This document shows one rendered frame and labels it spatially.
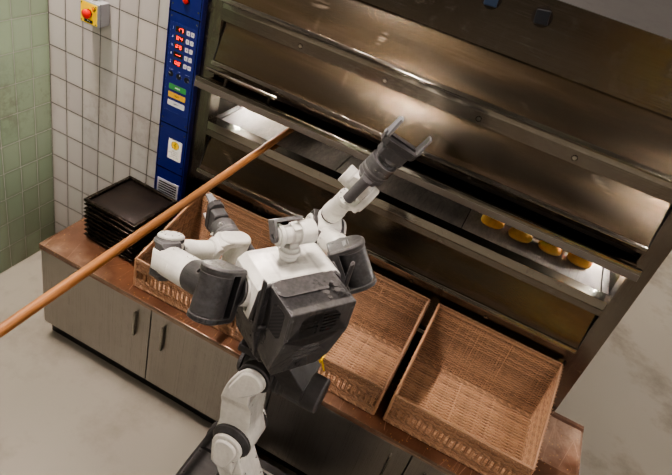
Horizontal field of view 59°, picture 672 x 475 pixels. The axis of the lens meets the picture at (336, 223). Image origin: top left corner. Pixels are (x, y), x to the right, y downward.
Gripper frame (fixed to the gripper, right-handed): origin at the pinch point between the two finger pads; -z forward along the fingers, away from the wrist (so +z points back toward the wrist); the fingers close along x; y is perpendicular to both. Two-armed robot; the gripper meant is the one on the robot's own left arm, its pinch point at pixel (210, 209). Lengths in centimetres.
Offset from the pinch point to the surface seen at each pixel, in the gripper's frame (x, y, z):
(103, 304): 76, -25, -39
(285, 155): 1, 46, -32
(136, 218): 41, -9, -52
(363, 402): 58, 47, 58
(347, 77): -40, 58, -19
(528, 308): 19, 111, 65
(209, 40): -34, 22, -68
